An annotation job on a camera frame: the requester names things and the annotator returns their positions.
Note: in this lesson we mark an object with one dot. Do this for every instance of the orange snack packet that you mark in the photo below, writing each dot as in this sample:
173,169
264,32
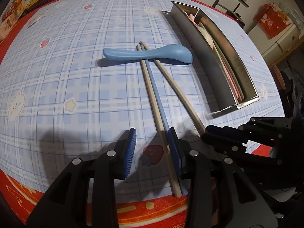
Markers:
13,13

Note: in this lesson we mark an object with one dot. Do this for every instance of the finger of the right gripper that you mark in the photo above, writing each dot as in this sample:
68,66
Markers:
224,145
226,132

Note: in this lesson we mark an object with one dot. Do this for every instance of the plaid blue tablecloth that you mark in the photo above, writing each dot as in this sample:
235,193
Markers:
58,102

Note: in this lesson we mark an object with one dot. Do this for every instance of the red gift box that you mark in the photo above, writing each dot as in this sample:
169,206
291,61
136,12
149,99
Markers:
272,19

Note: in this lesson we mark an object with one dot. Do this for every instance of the beige plastic spoon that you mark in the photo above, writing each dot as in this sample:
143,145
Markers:
207,36

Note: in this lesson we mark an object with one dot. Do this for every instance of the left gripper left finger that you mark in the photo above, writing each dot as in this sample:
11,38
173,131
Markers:
125,149

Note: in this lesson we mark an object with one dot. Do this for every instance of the pink plastic spoon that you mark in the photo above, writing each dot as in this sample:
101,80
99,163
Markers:
191,17

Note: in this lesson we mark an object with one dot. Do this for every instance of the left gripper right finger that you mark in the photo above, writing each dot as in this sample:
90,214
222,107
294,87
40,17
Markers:
179,150

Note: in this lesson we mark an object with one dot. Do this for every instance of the blue plastic spoon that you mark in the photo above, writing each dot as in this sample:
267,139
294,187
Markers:
174,52

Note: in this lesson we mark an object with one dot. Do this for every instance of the blue chopstick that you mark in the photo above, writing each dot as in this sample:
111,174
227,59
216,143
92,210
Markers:
183,189

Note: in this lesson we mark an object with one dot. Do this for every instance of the stainless steel utensil tray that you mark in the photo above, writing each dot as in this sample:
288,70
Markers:
210,20

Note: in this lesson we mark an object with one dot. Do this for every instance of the pink chopstick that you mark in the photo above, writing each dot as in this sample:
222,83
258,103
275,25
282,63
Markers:
238,87

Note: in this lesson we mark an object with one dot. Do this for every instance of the green chopstick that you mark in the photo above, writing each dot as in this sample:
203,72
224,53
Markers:
225,63

